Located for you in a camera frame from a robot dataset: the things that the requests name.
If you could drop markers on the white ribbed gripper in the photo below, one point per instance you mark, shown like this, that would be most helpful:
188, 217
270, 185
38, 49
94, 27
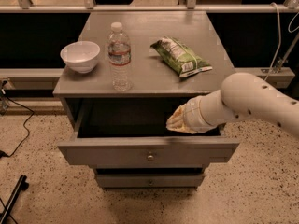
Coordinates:
193, 116

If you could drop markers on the grey top drawer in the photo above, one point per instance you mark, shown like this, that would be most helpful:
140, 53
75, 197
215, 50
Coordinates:
131, 133

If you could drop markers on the grey drawer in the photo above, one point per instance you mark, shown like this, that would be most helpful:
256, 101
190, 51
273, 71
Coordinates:
131, 133
149, 181

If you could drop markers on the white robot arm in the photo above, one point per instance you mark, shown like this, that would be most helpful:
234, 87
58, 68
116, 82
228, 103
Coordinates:
241, 96

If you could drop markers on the grey bottom drawer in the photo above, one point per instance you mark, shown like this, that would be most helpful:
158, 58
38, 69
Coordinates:
149, 181

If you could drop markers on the grey wooden drawer cabinet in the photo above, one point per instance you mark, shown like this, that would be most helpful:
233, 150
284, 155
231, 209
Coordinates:
151, 77

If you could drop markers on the green snack bag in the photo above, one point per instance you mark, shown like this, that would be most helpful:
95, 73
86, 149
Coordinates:
180, 57

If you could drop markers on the clear plastic water bottle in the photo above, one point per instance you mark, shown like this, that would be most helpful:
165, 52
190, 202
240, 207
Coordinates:
119, 57

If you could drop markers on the white bowl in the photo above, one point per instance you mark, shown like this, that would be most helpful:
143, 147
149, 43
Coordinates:
81, 56

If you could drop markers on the black stand leg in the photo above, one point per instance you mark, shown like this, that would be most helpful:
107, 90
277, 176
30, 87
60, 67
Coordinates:
22, 185

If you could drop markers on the metal railing frame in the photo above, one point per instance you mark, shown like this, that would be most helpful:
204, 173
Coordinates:
210, 6

